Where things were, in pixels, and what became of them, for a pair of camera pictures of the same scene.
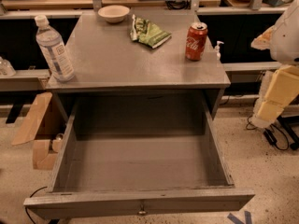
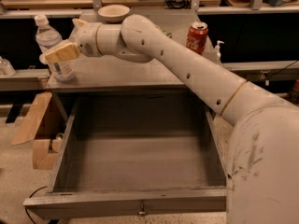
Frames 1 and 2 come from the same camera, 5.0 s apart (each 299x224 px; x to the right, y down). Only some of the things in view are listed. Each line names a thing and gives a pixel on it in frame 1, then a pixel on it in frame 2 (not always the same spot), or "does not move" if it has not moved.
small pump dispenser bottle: x=217 y=48 does not move
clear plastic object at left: x=7 y=70 does not move
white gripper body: x=286 y=39 → x=86 y=40
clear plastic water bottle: x=54 y=49 does not move
